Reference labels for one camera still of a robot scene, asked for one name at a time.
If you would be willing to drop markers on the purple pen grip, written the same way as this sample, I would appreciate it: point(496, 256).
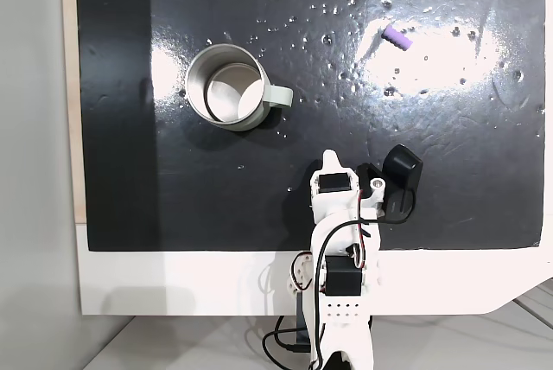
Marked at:
point(396, 37)

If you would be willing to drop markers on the black rubber mat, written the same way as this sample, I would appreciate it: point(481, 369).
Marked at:
point(216, 197)

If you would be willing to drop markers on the light wooden board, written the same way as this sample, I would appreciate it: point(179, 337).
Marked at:
point(71, 84)

